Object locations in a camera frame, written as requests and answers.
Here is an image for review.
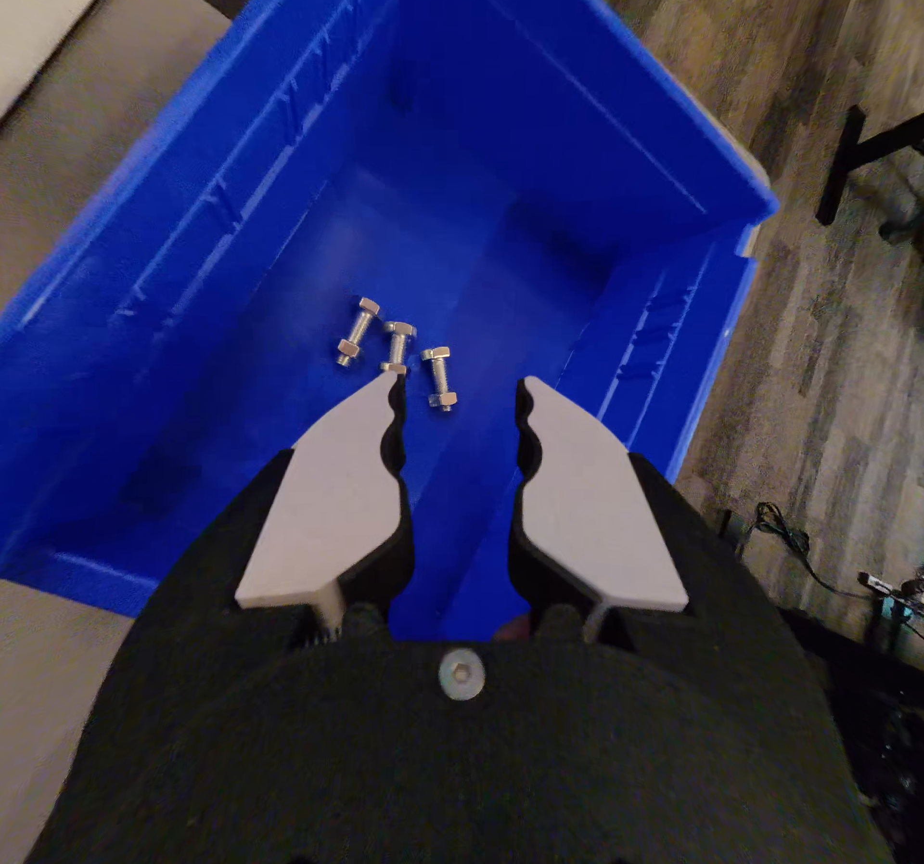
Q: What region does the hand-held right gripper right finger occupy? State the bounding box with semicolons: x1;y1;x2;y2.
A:
507;375;690;645

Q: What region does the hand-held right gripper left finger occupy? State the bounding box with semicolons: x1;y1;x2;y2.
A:
234;373;416;641

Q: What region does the steel hex bolt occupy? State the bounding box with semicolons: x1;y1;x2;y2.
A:
335;296;382;368
380;320;418;375
421;346;461;413

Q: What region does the long blue plastic bin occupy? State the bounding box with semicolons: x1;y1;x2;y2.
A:
0;0;781;641

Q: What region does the grey desk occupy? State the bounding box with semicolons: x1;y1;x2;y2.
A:
0;0;775;864

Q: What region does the wood-edged office table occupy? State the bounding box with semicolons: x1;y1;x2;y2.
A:
816;104;924;227

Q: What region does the black power cable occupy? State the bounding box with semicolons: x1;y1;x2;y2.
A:
751;502;878;601

